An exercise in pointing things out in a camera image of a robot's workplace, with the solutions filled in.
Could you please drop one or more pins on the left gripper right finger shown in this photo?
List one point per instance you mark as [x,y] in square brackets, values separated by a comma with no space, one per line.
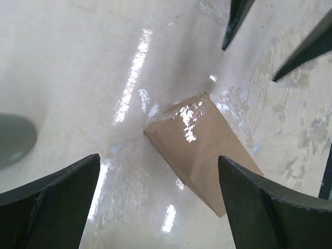
[265,214]

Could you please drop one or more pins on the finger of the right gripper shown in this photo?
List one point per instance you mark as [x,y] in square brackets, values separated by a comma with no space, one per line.
[238,12]
[317,43]

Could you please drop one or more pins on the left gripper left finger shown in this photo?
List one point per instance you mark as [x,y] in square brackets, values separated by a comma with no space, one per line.
[50,212]

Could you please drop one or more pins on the brown cardboard express box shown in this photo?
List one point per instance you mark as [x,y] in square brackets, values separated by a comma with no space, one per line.
[190,136]

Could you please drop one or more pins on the grey pump bottle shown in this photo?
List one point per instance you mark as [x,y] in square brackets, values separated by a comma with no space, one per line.
[18,137]

